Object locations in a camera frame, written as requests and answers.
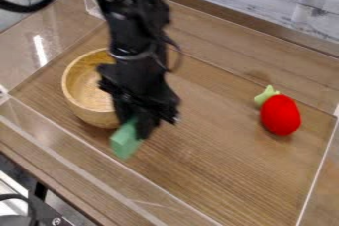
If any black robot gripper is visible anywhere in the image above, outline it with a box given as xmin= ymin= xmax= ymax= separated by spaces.
xmin=96 ymin=55 xmax=180 ymax=140

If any clear acrylic corner bracket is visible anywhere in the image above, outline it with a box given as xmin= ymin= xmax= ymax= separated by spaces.
xmin=84 ymin=0 xmax=104 ymax=19

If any red plush strawberry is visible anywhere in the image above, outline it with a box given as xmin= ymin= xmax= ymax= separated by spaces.
xmin=254 ymin=85 xmax=302 ymax=136

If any brown wooden bowl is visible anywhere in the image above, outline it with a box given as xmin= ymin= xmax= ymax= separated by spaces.
xmin=61 ymin=48 xmax=118 ymax=129

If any black table frame leg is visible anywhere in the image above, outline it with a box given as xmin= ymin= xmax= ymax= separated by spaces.
xmin=28 ymin=182 xmax=75 ymax=226

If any clear acrylic tray wall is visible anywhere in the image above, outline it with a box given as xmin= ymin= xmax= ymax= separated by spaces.
xmin=0 ymin=86 xmax=223 ymax=226

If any green rectangular block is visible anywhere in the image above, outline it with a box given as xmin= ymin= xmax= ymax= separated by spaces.
xmin=110 ymin=118 xmax=143 ymax=160

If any black cable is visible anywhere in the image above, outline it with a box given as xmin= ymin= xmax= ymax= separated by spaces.
xmin=0 ymin=0 xmax=61 ymax=14

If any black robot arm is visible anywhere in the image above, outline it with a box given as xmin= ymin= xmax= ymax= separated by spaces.
xmin=0 ymin=0 xmax=180 ymax=139

